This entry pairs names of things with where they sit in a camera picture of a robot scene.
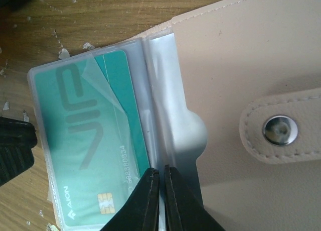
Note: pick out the teal VIP card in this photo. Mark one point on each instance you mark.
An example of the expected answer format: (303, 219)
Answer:
(91, 134)

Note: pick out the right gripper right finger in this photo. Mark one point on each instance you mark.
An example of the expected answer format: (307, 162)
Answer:
(183, 211)

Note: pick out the beige card holder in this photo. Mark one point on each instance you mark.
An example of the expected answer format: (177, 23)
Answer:
(229, 94)

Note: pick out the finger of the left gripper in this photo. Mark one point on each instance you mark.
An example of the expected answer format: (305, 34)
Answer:
(17, 140)

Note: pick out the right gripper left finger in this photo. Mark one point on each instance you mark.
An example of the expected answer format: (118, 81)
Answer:
(141, 210)

